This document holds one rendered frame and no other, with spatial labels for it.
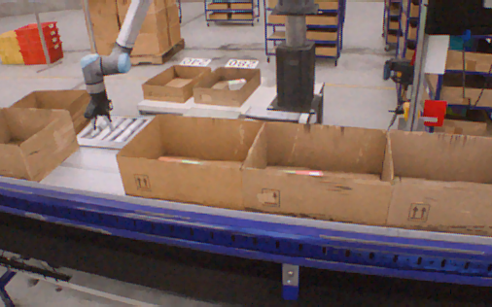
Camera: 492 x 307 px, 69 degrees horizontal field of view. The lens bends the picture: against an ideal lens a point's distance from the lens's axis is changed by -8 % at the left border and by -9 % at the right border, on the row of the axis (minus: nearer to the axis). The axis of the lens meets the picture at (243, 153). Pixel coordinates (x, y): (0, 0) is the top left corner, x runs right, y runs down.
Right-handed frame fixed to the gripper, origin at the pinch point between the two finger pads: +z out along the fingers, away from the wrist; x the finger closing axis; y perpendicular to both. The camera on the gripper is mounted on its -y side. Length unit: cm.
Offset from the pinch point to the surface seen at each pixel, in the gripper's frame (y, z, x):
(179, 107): 42.5, 5.2, -21.8
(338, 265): -65, -1, -116
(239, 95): 47, -2, -56
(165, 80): 76, 2, 2
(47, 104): 21, -3, 53
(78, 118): 7.3, -2.4, 20.1
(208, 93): 47, -2, -38
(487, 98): 74, 2, -192
